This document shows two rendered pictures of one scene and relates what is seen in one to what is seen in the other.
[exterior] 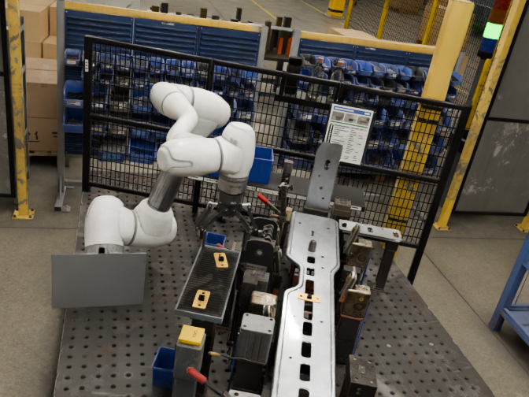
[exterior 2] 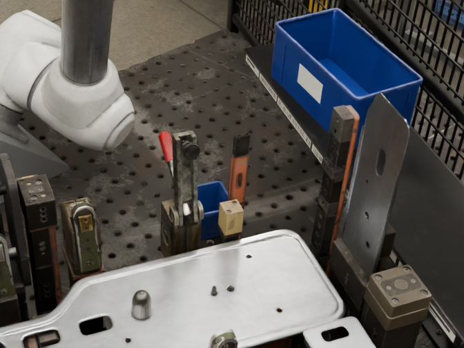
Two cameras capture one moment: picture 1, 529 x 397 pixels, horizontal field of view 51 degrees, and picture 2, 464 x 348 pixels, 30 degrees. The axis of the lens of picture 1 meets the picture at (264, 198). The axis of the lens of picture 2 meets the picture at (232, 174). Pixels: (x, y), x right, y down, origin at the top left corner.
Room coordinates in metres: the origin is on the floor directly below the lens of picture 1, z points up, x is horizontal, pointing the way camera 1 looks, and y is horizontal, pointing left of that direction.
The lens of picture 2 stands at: (1.68, -1.11, 2.09)
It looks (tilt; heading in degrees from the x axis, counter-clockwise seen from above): 40 degrees down; 63
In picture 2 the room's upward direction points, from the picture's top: 5 degrees clockwise
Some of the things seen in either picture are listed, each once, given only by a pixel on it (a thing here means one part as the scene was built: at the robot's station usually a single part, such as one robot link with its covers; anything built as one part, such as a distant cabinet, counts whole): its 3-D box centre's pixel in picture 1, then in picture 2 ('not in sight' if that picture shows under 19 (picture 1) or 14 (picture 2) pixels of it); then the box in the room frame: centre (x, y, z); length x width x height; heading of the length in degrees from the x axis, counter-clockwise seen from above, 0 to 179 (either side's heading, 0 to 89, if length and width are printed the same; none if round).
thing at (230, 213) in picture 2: (281, 243); (226, 277); (2.19, -0.11, 0.88); 0.04 x 0.04 x 0.36; 88
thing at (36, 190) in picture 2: not in sight; (45, 274); (1.87, -0.01, 0.91); 0.07 x 0.05 x 0.42; 88
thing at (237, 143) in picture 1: (234, 148); not in sight; (1.53, 0.12, 1.56); 0.13 x 0.11 x 0.16; 125
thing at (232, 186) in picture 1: (232, 181); not in sight; (1.53, 0.10, 1.45); 0.09 x 0.09 x 0.06
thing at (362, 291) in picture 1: (348, 324); not in sight; (1.69, -0.40, 0.87); 0.12 x 0.09 x 0.35; 88
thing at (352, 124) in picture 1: (346, 134); not in sight; (2.65, -0.35, 1.30); 0.23 x 0.02 x 0.31; 88
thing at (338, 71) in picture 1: (336, 81); not in sight; (2.75, -0.25, 1.53); 0.06 x 0.06 x 0.20
